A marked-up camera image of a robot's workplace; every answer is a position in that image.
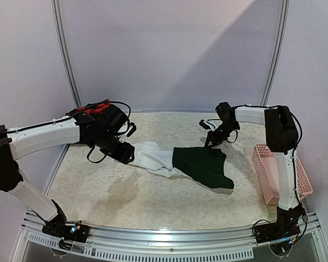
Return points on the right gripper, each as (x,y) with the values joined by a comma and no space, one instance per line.
(217,134)

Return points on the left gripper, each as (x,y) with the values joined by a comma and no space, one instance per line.
(124,155)

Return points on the dark green garment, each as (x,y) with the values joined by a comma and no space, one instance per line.
(203,165)

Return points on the red black plaid shirt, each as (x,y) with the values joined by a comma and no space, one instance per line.
(92,109)

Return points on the white cloth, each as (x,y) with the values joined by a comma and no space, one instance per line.
(150,157)

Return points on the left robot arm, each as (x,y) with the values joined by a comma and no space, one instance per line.
(98,125)

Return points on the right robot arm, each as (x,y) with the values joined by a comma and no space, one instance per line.
(283,134)

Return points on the pink plastic laundry basket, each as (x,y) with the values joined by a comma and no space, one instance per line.
(266,170)

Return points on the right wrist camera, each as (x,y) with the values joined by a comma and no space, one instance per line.
(208,125)

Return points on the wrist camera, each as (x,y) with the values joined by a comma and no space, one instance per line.
(130,129)
(208,125)

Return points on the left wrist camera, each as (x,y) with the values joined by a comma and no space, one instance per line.
(130,129)

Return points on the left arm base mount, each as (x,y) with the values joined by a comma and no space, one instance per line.
(69,231)

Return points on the aluminium front rail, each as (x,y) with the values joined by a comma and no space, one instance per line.
(119,244)

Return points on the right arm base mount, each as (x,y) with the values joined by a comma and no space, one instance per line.
(283,228)

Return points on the left aluminium corner post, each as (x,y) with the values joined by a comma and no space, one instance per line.
(57,12)

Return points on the aluminium corner post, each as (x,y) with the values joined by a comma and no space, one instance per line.
(57,12)
(280,32)

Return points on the right aluminium corner post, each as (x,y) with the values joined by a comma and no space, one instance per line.
(280,32)

